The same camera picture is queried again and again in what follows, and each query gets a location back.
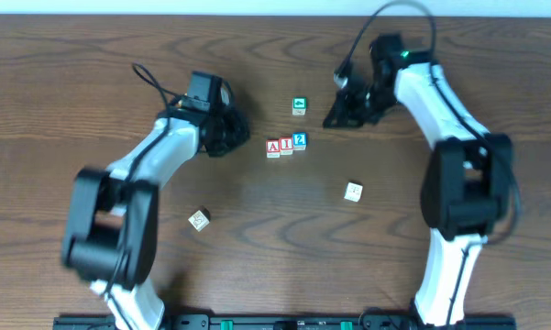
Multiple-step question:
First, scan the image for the blue number 2 block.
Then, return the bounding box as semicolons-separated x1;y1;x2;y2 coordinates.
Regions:
292;132;307;151

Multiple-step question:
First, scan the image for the red letter A block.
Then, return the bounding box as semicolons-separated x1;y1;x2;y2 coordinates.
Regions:
266;139;281;159

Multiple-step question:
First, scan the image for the red letter I block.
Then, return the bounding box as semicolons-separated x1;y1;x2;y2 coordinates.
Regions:
279;137;294;156

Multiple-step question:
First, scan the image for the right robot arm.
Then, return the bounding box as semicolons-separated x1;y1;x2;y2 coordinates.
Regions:
323;46;519;329

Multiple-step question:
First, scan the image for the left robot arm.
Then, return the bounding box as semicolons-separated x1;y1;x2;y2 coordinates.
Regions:
61;106;250;329

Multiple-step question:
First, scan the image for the green number 4 block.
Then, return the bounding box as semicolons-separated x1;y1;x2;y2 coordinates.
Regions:
292;97;307;116

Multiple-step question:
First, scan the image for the plain white wooden block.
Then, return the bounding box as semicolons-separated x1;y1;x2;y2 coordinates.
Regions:
344;182;363;203

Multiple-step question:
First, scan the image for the dark red sided block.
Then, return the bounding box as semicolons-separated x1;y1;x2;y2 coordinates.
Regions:
188;207;211;232

